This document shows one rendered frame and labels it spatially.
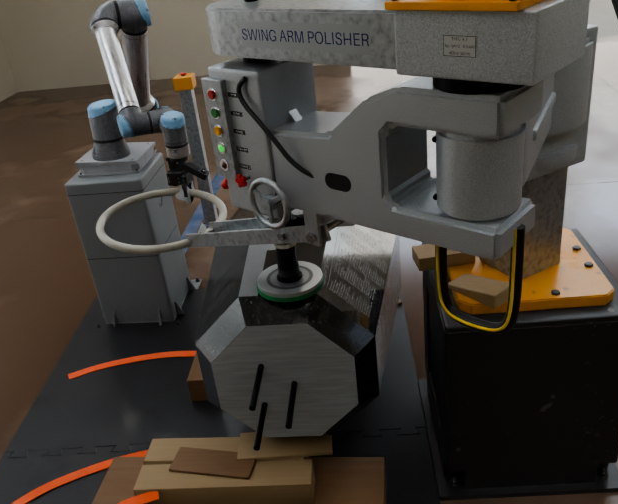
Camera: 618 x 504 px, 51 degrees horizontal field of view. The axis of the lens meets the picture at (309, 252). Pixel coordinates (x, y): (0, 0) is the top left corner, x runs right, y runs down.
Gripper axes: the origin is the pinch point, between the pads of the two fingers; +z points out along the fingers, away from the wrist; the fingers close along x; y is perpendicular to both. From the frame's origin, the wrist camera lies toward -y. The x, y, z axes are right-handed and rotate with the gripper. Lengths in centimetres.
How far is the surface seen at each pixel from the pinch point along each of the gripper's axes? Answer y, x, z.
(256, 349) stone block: -45, 71, 17
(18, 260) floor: 182, -111, 103
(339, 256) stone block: -66, 29, 6
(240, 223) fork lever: -33, 38, -11
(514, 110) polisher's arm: -114, 96, -69
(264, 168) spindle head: -53, 68, -44
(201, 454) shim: -20, 73, 66
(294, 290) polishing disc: -57, 63, -1
